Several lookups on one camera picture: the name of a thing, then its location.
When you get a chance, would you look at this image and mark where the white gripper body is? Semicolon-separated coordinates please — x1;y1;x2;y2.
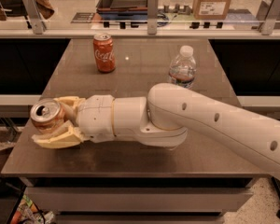
76;95;115;143

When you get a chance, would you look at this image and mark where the orange LaCroix can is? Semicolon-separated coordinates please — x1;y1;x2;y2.
30;99;65;133

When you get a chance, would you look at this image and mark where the clear plastic water bottle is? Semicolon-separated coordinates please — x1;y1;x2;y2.
168;46;197;89

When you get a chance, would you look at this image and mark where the cardboard box with label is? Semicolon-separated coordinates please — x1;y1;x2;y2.
192;0;231;20

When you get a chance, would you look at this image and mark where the metal railing post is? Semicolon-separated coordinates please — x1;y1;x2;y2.
147;0;159;35
257;0;280;35
22;0;46;35

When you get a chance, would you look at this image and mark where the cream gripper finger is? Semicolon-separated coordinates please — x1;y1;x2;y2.
32;120;84;149
55;96;85;124

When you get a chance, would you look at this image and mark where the bin with colourful trash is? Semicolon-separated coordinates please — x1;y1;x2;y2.
7;195;56;224

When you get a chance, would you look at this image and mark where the right metal railing post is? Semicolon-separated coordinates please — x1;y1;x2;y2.
257;0;280;35

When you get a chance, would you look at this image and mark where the grey table drawer base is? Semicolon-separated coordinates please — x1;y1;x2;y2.
25;187;253;224

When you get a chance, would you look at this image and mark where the red Coca-Cola can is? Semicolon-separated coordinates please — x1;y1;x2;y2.
93;33;116;73

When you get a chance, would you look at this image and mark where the middle metal railing post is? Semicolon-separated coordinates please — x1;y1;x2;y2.
147;0;159;35

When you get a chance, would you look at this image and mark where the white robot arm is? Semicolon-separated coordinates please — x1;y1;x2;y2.
30;83;280;180

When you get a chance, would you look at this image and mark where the left metal railing post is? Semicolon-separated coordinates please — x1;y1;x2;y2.
22;0;46;35

